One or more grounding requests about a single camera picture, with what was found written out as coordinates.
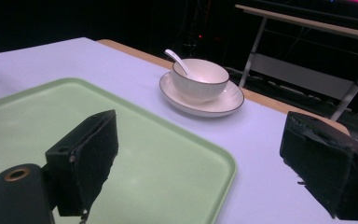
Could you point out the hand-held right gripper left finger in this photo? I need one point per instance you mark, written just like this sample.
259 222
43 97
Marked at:
87 161

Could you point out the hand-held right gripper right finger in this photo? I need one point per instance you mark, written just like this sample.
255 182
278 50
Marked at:
323 168

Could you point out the white ceramic saucer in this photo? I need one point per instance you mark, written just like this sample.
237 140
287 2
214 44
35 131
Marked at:
227 104

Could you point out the white ceramic spoon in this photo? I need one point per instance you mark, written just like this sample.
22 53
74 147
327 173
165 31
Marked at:
177 62

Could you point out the white ribbed ceramic bowl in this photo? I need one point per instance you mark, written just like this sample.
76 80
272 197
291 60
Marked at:
203 82

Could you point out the light green plastic tray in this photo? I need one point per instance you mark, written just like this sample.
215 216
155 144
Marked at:
155 161

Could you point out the metal-framed table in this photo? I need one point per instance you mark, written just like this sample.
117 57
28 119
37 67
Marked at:
295 73

